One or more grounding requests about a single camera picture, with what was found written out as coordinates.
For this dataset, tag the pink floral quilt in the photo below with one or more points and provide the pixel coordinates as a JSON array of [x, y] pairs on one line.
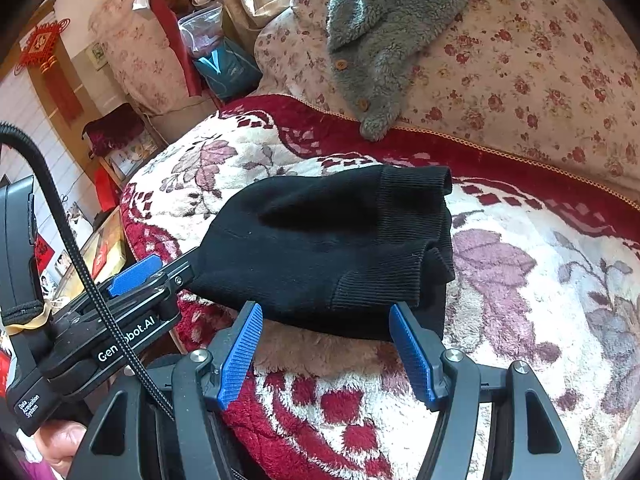
[[525, 60]]

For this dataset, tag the grey fleece jacket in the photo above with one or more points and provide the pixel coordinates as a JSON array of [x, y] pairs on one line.
[[380, 25]]

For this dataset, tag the red white floral fleece blanket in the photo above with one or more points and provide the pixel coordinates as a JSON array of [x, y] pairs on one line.
[[500, 320]]

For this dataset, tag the small wooden stand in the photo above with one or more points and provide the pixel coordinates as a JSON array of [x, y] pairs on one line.
[[135, 155]]

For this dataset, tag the red hanging cloth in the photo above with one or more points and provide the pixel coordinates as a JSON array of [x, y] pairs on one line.
[[172, 35]]

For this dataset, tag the black knit sweater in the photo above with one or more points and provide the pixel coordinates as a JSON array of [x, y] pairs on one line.
[[320, 250]]

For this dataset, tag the person's left hand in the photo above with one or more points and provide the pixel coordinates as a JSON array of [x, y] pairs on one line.
[[60, 442]]

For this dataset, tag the person's left forearm magenta sleeve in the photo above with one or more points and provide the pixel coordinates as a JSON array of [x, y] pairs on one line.
[[35, 472]]

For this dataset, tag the flat cardboard box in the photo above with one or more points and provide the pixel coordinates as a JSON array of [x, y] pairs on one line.
[[102, 250]]

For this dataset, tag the pale floral pillow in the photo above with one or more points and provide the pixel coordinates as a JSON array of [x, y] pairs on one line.
[[135, 55]]

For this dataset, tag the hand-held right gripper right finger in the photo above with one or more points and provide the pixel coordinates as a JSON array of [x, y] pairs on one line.
[[412, 355]]

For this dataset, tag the red box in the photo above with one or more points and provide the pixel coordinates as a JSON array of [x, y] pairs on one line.
[[106, 190]]

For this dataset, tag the teal bag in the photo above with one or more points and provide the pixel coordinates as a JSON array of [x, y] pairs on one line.
[[227, 72]]

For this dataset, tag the maroon cloth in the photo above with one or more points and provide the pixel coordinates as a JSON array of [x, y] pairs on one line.
[[112, 130]]

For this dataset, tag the clear plastic bag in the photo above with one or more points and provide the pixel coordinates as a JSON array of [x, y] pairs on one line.
[[200, 30]]

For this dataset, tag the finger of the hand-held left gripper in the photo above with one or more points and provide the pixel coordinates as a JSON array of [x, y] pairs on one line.
[[177, 270], [135, 272]]

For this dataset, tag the red knot wall ornament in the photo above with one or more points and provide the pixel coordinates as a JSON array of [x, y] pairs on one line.
[[42, 45]]

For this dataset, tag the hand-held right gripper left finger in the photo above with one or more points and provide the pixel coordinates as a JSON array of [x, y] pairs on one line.
[[240, 360]]

